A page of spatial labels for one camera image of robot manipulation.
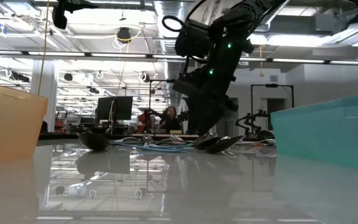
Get teal plastic bin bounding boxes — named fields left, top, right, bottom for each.
left=270, top=95, right=358, bottom=169

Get black round ceiling device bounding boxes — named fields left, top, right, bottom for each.
left=116, top=27, right=132, bottom=44

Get long yellow cable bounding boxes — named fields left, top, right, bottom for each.
left=37, top=0, right=50, bottom=96

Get orange plastic bin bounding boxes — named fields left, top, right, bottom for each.
left=0, top=80, right=48, bottom=163

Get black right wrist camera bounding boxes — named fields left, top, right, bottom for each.
left=175, top=19, right=214, bottom=58

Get black metal rig frame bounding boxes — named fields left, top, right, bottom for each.
left=149, top=79, right=180, bottom=133
left=250, top=83, right=295, bottom=139

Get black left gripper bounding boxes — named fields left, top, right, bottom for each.
left=63, top=0, right=99, bottom=12

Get silver ventilation duct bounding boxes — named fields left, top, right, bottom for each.
left=152, top=0, right=188, bottom=110

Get orange-handled spoon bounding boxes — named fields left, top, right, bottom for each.
left=253, top=138, right=276, bottom=147

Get black metal spoon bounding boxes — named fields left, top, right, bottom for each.
left=135, top=134, right=173, bottom=146

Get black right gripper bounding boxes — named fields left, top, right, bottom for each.
left=172, top=74, right=239, bottom=136

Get black rounded object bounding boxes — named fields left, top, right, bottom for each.
left=257, top=129, right=275, bottom=140

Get red background object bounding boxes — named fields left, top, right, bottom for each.
left=137, top=112, right=146, bottom=133

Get black computer monitor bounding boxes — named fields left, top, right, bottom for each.
left=95, top=95, right=134, bottom=121

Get person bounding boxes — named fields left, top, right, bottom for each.
left=158, top=106, right=183, bottom=131

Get spoons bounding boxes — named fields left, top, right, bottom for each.
left=194, top=133, right=222, bottom=150

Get long ceiling light strip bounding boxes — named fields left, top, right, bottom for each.
left=0, top=49, right=358, bottom=67

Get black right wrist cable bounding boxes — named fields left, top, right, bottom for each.
left=162, top=15, right=186, bottom=33

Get white building column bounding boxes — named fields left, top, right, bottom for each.
left=31, top=60, right=58, bottom=133

